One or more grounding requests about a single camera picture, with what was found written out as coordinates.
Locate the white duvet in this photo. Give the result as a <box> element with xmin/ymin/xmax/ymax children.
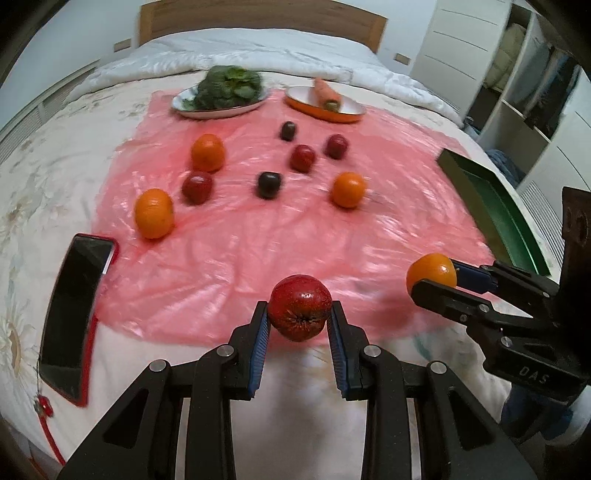
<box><xmin>66</xmin><ymin>28</ymin><xmax>463</xmax><ymax>126</ymax></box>

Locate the green leafy vegetable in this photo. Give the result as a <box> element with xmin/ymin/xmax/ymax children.
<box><xmin>182</xmin><ymin>65</ymin><xmax>263</xmax><ymax>111</ymax></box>

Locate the blue towel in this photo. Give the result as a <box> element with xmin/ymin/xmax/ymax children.
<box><xmin>485</xmin><ymin>149</ymin><xmax>526</xmax><ymax>188</ymax></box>

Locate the red cord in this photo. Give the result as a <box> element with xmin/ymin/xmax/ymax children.
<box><xmin>32</xmin><ymin>313</ymin><xmax>100</xmax><ymax>467</ymax></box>

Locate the dark plum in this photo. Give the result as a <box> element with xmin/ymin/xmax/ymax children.
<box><xmin>256</xmin><ymin>171</ymin><xmax>283</xmax><ymax>200</ymax></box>
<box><xmin>280</xmin><ymin>121</ymin><xmax>297</xmax><ymax>142</ymax></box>

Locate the white plate with greens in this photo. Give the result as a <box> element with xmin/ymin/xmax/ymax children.
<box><xmin>171</xmin><ymin>85</ymin><xmax>271</xmax><ymax>121</ymax></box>

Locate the white wardrobe shelving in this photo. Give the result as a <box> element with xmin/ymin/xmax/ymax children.
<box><xmin>411</xmin><ymin>1</ymin><xmax>590</xmax><ymax>259</ymax></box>

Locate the pink plastic sheet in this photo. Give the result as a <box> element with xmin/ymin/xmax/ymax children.
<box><xmin>92</xmin><ymin>91</ymin><xmax>493</xmax><ymax>345</ymax></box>

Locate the orange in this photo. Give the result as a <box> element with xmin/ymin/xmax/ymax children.
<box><xmin>190</xmin><ymin>134</ymin><xmax>226</xmax><ymax>173</ymax></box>
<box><xmin>331</xmin><ymin>172</ymin><xmax>367</xmax><ymax>209</ymax></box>
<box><xmin>134</xmin><ymin>188</ymin><xmax>174</xmax><ymax>240</ymax></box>
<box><xmin>406</xmin><ymin>253</ymin><xmax>458</xmax><ymax>294</ymax></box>

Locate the red apple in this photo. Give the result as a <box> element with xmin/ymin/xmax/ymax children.
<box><xmin>267</xmin><ymin>274</ymin><xmax>332</xmax><ymax>342</ymax></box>

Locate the green tray box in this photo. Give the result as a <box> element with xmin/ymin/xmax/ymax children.
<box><xmin>438</xmin><ymin>149</ymin><xmax>551</xmax><ymax>276</ymax></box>

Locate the carrot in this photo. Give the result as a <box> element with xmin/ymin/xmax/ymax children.
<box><xmin>314</xmin><ymin>77</ymin><xmax>342</xmax><ymax>112</ymax></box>

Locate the orange bowl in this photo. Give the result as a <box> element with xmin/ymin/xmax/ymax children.
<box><xmin>284</xmin><ymin>86</ymin><xmax>367</xmax><ymax>124</ymax></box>

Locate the wooden headboard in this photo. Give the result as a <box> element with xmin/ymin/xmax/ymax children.
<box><xmin>138</xmin><ymin>0</ymin><xmax>388</xmax><ymax>52</ymax></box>

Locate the floral bed sheet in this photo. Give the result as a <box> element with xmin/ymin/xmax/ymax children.
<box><xmin>0</xmin><ymin>68</ymin><xmax>562</xmax><ymax>462</ymax></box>

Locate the dark plum back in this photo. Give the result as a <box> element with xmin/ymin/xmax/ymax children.
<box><xmin>280</xmin><ymin>121</ymin><xmax>297</xmax><ymax>142</ymax></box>

